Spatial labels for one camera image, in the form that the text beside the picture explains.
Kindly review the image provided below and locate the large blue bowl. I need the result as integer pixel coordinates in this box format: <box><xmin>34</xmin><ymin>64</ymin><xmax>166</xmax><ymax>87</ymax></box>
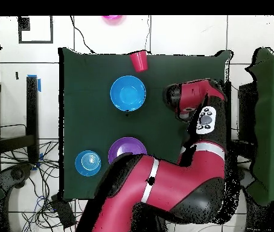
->
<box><xmin>109</xmin><ymin>75</ymin><xmax>147</xmax><ymax>112</ymax></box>

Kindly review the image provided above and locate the red cup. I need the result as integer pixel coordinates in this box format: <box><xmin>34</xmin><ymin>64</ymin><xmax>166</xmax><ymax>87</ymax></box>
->
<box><xmin>129</xmin><ymin>50</ymin><xmax>149</xmax><ymax>74</ymax></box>

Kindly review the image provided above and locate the large pink bowl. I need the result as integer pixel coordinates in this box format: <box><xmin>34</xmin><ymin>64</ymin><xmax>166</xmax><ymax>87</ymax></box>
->
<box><xmin>102</xmin><ymin>15</ymin><xmax>124</xmax><ymax>25</ymax></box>

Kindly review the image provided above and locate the purple bowl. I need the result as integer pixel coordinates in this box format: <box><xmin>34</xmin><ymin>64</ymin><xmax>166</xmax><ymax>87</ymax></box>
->
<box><xmin>107</xmin><ymin>137</ymin><xmax>148</xmax><ymax>165</ymax></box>

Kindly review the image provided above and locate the small blue bowl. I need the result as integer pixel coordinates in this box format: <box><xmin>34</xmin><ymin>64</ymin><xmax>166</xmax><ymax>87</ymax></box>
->
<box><xmin>74</xmin><ymin>150</ymin><xmax>102</xmax><ymax>177</ymax></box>

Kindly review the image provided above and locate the black metal stand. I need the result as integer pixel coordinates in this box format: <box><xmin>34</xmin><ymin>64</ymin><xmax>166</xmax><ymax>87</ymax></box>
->
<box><xmin>225</xmin><ymin>80</ymin><xmax>258</xmax><ymax>161</ymax></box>
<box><xmin>0</xmin><ymin>75</ymin><xmax>42</xmax><ymax>164</ymax></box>

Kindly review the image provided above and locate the black equipment base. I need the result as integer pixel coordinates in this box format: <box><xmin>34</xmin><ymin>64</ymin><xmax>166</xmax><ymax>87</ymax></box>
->
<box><xmin>0</xmin><ymin>164</ymin><xmax>33</xmax><ymax>189</ymax></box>

